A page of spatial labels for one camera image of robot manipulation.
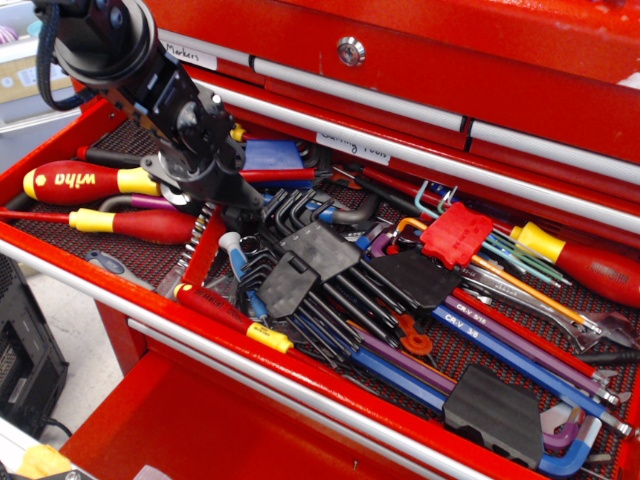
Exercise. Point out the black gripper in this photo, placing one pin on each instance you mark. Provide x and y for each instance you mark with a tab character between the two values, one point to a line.
170	165

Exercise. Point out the red bit holder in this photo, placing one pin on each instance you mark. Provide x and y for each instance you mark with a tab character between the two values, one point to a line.
202	248

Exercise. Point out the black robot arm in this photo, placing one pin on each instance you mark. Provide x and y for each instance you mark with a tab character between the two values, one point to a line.
111	49

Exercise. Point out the blue hex key holder set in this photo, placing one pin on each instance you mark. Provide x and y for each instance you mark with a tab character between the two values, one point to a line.
278	164

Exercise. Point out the black holder centre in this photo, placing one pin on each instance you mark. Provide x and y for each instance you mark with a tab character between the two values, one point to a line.
418	276

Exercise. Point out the red holder coloured hex keys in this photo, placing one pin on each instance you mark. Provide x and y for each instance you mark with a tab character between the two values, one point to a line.
456	235

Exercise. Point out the black holder large hex keys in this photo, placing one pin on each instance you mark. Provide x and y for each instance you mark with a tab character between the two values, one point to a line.
480	407

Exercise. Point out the blue white precision screwdriver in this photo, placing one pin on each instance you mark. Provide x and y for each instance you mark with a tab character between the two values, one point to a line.
230	243

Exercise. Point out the red yellow screwdriver front left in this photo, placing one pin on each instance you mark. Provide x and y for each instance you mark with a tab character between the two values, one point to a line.
135	225

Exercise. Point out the black hex key set upper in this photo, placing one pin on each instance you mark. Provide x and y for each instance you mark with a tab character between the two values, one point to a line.
319	245

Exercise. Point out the black hex key set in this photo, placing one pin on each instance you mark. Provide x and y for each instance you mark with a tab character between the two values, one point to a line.
319	245
332	317

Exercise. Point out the red yellow screwdriver back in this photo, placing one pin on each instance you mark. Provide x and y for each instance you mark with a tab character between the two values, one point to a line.
241	135

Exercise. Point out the red yellow screwdriver front edge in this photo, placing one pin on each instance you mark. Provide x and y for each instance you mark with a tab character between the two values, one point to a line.
215	307

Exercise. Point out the black hex key set lower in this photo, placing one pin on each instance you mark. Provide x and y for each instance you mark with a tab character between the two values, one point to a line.
332	317

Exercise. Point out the white label cutting tools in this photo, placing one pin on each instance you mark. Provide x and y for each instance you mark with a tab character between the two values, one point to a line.
354	149

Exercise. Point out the large red yellow Wiha screwdriver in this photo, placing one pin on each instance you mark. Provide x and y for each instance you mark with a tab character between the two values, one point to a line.
72	182

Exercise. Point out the round silver cabinet lock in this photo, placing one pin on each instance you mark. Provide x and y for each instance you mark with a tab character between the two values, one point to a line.
351	51

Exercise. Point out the cardboard box on shelf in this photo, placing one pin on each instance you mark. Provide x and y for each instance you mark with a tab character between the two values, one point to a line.
18	78

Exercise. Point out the red tool cabinet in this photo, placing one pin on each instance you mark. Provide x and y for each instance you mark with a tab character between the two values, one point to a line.
532	106

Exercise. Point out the black device on floor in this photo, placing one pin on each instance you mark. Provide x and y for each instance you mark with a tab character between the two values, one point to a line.
33	370

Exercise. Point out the orange plastic key clip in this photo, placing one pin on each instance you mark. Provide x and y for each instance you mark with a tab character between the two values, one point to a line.
414	341

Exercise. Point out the open red drawer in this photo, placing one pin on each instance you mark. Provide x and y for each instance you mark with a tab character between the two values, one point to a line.
202	401

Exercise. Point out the blue long hex key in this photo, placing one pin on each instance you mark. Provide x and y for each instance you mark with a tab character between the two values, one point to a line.
559	387

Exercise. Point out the purple long hex key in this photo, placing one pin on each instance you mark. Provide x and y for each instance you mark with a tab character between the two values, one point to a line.
533	352

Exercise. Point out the red yellow screwdriver right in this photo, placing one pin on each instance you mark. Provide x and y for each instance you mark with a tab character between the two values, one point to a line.
607	273

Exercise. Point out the silver combination wrench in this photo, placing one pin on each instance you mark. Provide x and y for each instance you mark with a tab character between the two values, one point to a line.
614	326

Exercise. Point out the grey blue handle tool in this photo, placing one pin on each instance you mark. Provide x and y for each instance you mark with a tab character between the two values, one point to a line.
113	265

